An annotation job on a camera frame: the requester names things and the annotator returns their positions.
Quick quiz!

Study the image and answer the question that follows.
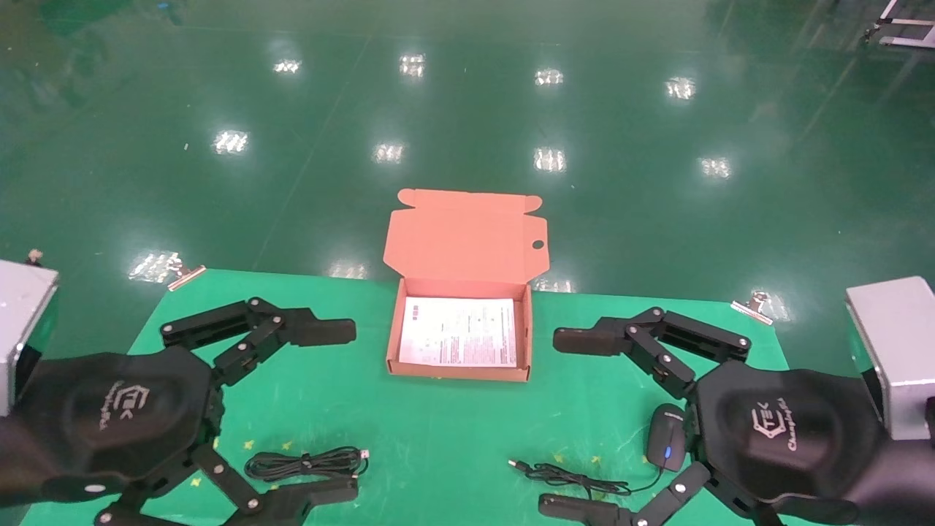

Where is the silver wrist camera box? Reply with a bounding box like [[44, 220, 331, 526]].
[[845, 276, 935, 441], [0, 250, 60, 417]]

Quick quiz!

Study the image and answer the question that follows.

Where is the metal binder clip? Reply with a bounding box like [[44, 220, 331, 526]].
[[730, 291, 775, 326], [167, 256, 207, 292]]

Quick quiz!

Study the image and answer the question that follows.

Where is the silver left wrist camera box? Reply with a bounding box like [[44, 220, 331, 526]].
[[0, 250, 60, 417]]

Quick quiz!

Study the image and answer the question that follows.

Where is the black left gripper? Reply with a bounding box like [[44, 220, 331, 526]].
[[13, 346, 360, 526]]

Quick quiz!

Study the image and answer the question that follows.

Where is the grey metal frame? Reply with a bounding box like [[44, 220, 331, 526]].
[[866, 0, 935, 50]]

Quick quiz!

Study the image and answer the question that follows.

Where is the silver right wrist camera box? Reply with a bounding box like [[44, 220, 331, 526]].
[[845, 276, 935, 441]]

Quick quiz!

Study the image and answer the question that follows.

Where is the green table mat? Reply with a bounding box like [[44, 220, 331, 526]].
[[20, 269, 830, 526]]

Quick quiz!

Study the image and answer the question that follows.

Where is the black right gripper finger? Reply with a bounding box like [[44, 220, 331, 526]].
[[553, 307, 752, 401], [538, 460, 786, 526]]

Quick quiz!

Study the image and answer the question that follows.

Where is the open brown cardboard box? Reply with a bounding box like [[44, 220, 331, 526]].
[[383, 188, 549, 383]]

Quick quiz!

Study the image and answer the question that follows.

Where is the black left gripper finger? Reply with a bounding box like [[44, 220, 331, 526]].
[[159, 297, 357, 389]]

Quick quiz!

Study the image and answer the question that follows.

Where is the white printed instruction sheet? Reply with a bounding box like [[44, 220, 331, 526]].
[[398, 296, 518, 368]]

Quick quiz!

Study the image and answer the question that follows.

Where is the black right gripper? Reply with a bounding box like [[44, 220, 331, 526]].
[[690, 361, 889, 506]]

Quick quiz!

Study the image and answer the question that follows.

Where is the black data cable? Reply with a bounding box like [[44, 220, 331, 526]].
[[243, 447, 370, 483]]

